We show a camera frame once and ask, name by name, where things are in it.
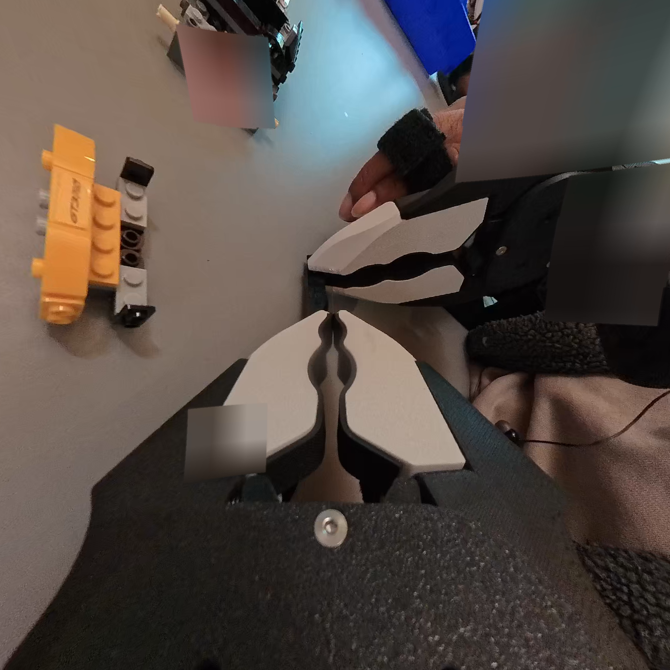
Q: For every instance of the dark knit cloth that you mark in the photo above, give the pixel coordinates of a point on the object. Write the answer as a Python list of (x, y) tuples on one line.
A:
[(638, 602)]

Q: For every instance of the person's right hand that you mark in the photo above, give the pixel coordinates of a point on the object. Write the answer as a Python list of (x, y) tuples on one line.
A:
[(366, 193)]

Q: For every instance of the blue box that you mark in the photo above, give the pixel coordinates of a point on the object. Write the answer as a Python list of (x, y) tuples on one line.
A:
[(429, 31)]

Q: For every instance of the beige garment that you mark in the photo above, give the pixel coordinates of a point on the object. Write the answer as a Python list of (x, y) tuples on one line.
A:
[(602, 497)]

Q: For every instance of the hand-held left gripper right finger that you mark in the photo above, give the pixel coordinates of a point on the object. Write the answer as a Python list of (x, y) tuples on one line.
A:
[(398, 408)]

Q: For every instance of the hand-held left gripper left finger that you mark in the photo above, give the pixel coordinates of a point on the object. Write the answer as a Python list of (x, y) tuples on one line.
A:
[(277, 387)]

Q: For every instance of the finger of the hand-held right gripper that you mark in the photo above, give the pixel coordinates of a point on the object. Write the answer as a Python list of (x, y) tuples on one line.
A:
[(398, 235), (418, 285)]

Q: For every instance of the black lego piece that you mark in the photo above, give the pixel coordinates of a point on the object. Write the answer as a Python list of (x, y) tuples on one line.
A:
[(316, 296)]

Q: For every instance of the yellow lego car section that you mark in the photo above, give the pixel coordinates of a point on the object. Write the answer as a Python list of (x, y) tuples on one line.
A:
[(68, 235)]

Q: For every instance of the dark lego build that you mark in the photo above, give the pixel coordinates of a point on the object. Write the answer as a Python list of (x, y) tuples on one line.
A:
[(283, 47)]

